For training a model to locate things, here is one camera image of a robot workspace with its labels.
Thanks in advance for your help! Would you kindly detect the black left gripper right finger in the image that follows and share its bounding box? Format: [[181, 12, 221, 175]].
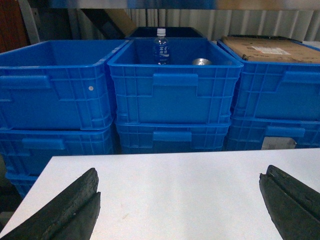
[[259, 165, 320, 240]]

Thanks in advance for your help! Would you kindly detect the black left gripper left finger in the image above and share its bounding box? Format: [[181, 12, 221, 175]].
[[1, 167, 101, 240]]

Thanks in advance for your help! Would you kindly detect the brown cardboard box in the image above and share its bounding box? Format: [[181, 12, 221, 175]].
[[222, 36, 320, 64]]

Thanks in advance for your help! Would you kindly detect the left lower blue crate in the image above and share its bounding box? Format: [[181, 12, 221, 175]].
[[0, 123, 118, 176]]

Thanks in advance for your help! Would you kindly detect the blue crate with label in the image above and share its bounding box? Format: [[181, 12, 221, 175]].
[[223, 117, 320, 151]]

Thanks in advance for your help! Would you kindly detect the blue crate under bottle crate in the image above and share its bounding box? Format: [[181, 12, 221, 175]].
[[115, 121, 230, 154]]

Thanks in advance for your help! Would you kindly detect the blue crate holding cardboard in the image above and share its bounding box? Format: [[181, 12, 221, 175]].
[[217, 40, 320, 121]]

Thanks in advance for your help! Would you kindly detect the left upper blue crate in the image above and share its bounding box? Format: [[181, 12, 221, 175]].
[[0, 40, 126, 131]]

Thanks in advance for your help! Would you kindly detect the blue crate with bottle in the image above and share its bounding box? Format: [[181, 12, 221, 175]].
[[108, 38, 243, 124]]

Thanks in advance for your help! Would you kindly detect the silver metal cup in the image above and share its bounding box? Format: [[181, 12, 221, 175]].
[[192, 58, 213, 66]]

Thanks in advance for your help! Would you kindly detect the clear water bottle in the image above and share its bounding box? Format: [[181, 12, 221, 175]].
[[153, 28, 170, 65]]

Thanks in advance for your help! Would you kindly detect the dark blue rear crate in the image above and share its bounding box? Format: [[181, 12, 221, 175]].
[[125, 26, 206, 39]]

